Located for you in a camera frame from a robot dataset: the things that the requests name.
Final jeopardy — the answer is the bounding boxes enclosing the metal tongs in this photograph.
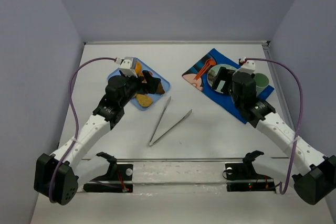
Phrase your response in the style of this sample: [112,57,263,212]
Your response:
[148,97,193,147]

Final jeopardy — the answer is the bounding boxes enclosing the dark brown bread piece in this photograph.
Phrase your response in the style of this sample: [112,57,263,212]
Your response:
[155,82,165,95]

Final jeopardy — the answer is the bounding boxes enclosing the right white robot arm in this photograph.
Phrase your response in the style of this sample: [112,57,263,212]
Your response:
[213,67,335,205]

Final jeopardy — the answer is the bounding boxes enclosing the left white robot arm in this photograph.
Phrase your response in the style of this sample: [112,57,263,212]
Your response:
[34,70,161,205]

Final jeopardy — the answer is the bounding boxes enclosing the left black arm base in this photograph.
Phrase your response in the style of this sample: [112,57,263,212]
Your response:
[75,152,133,193]

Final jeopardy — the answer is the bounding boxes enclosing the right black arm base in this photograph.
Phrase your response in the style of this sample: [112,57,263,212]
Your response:
[222,151,276,192]

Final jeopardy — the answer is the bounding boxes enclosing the oval brown bread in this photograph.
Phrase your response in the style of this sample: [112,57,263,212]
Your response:
[138,70,153,77]

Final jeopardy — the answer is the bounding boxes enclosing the round tan cookie bread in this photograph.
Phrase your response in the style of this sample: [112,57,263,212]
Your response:
[136,94,153,108]

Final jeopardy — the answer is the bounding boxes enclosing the pale green floral plate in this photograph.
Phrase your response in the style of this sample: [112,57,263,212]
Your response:
[207,64,237,95]

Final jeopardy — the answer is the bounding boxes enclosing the light blue tray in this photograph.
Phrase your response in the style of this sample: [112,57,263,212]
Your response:
[107,58,170,111]

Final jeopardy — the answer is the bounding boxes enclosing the green cup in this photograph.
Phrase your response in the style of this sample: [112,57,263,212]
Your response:
[254,73,269,92]

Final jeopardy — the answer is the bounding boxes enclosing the orange plastic fork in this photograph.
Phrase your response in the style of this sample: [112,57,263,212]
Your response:
[194,58,216,80]

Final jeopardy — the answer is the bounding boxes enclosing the orange bagel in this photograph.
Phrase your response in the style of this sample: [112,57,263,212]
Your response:
[135,61,142,75]

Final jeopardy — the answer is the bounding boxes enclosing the blue cartoon placemat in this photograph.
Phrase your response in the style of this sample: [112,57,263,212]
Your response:
[182,49,276,127]

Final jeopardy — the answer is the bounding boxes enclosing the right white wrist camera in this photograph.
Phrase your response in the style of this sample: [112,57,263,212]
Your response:
[237,57,256,74]

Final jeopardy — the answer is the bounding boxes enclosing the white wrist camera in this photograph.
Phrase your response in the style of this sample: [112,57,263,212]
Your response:
[237,57,256,74]
[115,57,138,77]

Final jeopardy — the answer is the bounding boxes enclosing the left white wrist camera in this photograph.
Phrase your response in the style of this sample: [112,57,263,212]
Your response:
[115,57,138,77]

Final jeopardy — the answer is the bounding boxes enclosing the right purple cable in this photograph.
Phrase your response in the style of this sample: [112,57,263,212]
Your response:
[245,57,304,195]

